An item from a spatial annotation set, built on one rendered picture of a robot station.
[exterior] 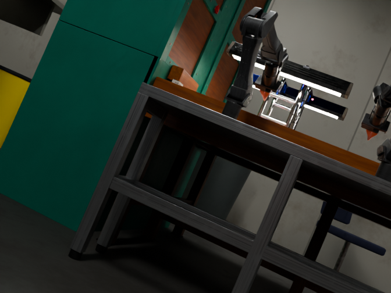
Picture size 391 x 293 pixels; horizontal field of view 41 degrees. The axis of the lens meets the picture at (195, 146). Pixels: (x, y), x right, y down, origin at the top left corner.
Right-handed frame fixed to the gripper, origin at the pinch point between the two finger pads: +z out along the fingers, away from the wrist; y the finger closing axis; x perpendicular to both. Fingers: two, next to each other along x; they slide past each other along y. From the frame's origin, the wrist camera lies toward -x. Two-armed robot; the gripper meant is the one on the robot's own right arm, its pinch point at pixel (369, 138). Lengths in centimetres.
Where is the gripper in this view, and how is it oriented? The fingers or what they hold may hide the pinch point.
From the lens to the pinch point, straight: 226.4
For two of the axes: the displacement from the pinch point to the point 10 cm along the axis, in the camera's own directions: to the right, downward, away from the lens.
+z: -0.7, 6.9, 7.2
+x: -4.7, 6.2, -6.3
